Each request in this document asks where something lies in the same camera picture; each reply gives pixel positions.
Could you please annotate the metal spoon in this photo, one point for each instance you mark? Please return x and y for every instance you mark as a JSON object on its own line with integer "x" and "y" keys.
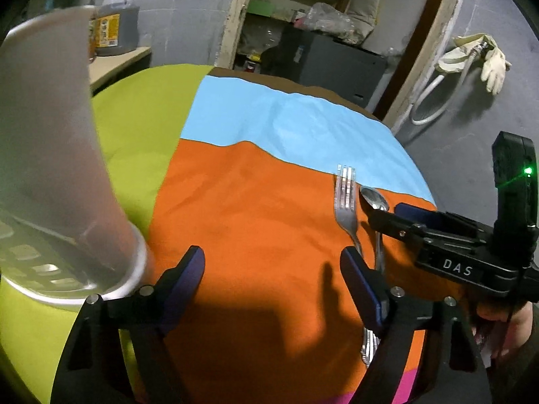
{"x": 374, "y": 198}

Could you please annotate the multicoloured tablecloth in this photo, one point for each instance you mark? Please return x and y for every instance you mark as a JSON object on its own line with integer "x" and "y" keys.
{"x": 252, "y": 219}

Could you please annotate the clear plastic bag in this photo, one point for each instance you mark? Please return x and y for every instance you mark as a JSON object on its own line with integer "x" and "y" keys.
{"x": 332, "y": 23}

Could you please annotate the cream rubber gloves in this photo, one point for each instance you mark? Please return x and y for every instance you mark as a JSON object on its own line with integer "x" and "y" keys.
{"x": 492, "y": 65}

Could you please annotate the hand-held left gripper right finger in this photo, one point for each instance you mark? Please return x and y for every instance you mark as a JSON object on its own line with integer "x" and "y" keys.
{"x": 362, "y": 286}

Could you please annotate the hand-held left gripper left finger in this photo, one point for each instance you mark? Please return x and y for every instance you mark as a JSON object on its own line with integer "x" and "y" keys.
{"x": 191, "y": 269}

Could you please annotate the person's right hand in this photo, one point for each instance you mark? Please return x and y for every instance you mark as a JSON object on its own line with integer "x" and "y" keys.
{"x": 509, "y": 324}

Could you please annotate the large oil jug yellow label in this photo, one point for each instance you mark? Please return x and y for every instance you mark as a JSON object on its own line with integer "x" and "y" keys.
{"x": 116, "y": 25}

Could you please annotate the beige cushion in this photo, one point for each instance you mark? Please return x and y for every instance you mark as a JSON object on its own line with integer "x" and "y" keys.
{"x": 366, "y": 6}

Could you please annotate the wooden side shelf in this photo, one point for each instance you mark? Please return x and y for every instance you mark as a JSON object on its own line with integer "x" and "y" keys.
{"x": 122, "y": 61}

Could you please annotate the green box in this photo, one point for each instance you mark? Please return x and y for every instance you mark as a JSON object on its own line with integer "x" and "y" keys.
{"x": 273, "y": 4}

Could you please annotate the translucent white utensil holder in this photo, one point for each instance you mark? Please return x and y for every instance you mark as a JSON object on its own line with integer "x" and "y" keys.
{"x": 46, "y": 134}

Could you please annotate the wooden door frame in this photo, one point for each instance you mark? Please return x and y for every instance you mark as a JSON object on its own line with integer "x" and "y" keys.
{"x": 236, "y": 17}

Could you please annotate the person's right forearm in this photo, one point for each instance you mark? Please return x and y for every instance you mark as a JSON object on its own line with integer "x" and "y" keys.
{"x": 526, "y": 370}

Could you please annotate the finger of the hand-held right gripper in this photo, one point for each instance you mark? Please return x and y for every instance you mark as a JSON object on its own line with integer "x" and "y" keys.
{"x": 396, "y": 225}
{"x": 421, "y": 214}

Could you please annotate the metal fork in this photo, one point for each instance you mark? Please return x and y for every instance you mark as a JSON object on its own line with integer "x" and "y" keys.
{"x": 346, "y": 210}

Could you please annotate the black cabinet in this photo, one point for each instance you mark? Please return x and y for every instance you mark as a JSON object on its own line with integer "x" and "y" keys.
{"x": 332, "y": 65}

